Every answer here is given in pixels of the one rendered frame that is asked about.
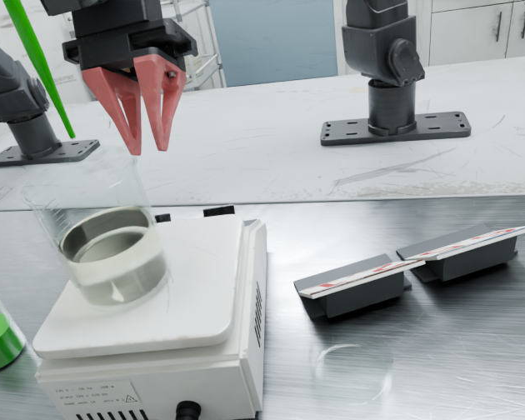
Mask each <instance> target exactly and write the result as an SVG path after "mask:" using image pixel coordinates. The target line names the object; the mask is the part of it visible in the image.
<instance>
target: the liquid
mask: <svg viewBox="0 0 525 420"><path fill-rule="evenodd" d="M2 1H3V3H4V5H5V8H6V9H7V12H8V14H9V16H10V18H11V20H12V23H13V25H14V27H15V29H16V31H17V34H18V36H19V37H20V40H21V42H22V45H23V46H24V48H25V51H26V53H27V55H28V57H29V59H30V61H31V63H32V65H33V67H34V68H35V70H36V72H37V75H38V76H39V77H40V79H41V81H42V84H43V86H44V87H45V88H46V90H47V93H48V95H49V97H50V98H51V100H52V103H53V105H54V107H55V108H56V109H57V112H58V114H59V116H60V118H61V120H62V123H63V125H64V127H65V128H66V130H67V133H68V136H69V137H70V138H75V137H76V135H75V132H74V131H73V127H72V125H71V123H70V121H69V119H68V115H67V114H66V111H65V109H64V106H63V103H62V100H61V98H60V96H59V93H58V90H57V88H56V85H55V82H54V81H53V76H52V74H51V71H50V69H49V66H48V62H47V60H46V58H45V55H44V53H43V50H42V48H41V46H40V43H39V41H38V38H37V36H36V34H35V32H34V30H33V27H32V24H31V23H30V21H29V19H28V15H27V14H26V11H25V9H24V7H23V4H22V2H21V0H2Z"/></svg>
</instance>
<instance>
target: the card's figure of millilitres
mask: <svg viewBox="0 0 525 420"><path fill-rule="evenodd" d="M410 262H413V261H406V262H392V263H389V264H386V265H383V266H381V267H375V268H373V269H370V270H367V271H364V272H360V273H356V274H353V275H351V276H348V277H343V278H340V279H338V280H334V281H331V282H327V283H324V284H321V285H318V286H316V287H310V288H308V289H305V290H303V291H306V292H311V293H314V292H316V291H319V290H322V289H325V288H330V287H332V286H335V285H338V284H341V283H345V282H349V281H352V280H354V279H357V278H362V277H365V276H367V275H370V274H374V273H378V272H381V271H384V270H387V269H389V268H394V267H397V266H400V265H403V264H405V263H410Z"/></svg>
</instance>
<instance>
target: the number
mask: <svg viewBox="0 0 525 420"><path fill-rule="evenodd" d="M519 228H525V227H515V228H510V229H505V230H500V231H495V232H490V233H488V234H484V235H482V236H479V237H474V238H471V239H468V240H466V241H462V242H458V243H455V244H452V245H449V246H446V247H441V248H439V249H436V250H433V251H430V252H425V253H423V254H420V255H417V256H414V257H412V258H415V257H423V256H432V255H436V254H439V253H444V252H446V251H450V250H453V249H455V248H460V247H463V246H466V245H468V244H471V243H476V242H479V241H482V240H485V239H488V238H492V237H495V236H498V235H501V234H504V233H509V232H511V231H514V230H517V229H519Z"/></svg>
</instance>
